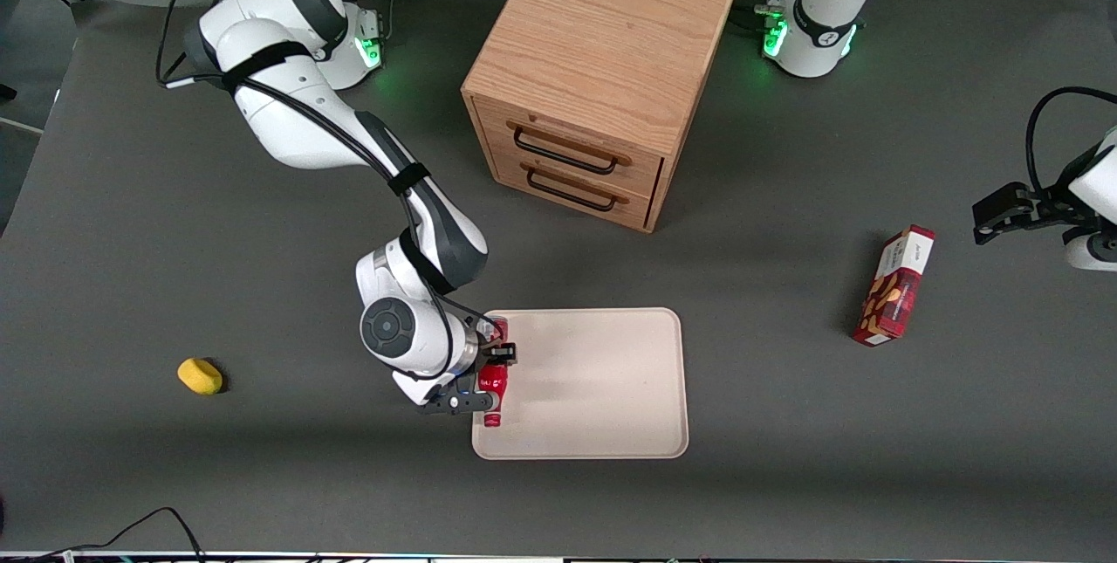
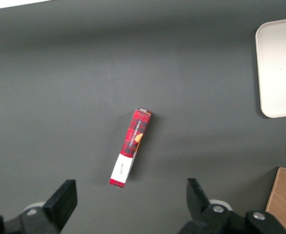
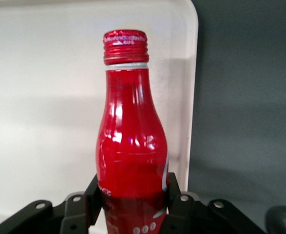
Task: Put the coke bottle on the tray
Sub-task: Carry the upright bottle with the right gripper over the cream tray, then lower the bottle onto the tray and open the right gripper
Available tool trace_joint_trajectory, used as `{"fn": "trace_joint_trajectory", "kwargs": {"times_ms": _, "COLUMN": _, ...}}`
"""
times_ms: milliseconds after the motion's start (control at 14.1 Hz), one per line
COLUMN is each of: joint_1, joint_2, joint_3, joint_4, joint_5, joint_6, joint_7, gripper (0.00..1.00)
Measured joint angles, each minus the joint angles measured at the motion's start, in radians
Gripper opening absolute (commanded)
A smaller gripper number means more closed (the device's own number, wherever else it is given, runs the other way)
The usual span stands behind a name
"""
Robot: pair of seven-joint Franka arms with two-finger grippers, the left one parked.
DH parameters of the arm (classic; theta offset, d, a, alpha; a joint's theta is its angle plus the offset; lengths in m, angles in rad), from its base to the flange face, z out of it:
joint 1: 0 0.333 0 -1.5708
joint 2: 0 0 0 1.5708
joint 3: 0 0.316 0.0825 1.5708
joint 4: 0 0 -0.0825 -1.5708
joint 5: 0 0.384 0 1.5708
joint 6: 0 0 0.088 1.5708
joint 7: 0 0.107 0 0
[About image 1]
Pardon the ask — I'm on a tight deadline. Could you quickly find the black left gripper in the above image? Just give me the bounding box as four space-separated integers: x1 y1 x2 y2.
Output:
973 182 1081 246

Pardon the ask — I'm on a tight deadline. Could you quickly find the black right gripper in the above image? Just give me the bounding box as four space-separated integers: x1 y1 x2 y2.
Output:
417 340 519 418

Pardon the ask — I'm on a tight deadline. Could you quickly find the red ketchup bottle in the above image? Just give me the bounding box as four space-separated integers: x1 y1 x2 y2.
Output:
478 317 512 429

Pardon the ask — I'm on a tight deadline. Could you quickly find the beige rectangular tray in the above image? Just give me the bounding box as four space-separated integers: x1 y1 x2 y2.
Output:
471 307 690 461

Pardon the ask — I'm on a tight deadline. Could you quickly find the red snack box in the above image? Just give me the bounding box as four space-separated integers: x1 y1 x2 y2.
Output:
852 224 936 347

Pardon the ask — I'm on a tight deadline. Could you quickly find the wooden drawer front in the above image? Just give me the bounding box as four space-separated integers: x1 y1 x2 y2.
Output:
472 97 666 199
489 149 657 230

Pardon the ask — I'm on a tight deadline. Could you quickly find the yellow sponge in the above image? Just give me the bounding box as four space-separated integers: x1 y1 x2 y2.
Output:
177 358 224 396

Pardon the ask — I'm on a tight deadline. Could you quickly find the wooden drawer cabinet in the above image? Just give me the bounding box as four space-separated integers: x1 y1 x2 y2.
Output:
461 0 741 235

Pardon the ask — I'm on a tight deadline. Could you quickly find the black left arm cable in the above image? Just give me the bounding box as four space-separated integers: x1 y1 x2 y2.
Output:
1024 86 1117 193

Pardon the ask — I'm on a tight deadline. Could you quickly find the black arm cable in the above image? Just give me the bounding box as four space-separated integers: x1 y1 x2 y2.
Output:
155 0 500 389
1024 86 1117 193

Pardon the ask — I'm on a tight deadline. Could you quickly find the black metal drawer handle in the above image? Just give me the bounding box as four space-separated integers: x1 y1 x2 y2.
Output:
525 165 618 214
512 126 620 176

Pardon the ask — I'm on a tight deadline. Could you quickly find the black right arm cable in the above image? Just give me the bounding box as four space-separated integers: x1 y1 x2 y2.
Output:
155 0 500 389

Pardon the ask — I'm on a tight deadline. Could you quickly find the black cable at table edge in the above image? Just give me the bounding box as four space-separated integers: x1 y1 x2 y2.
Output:
0 506 207 563

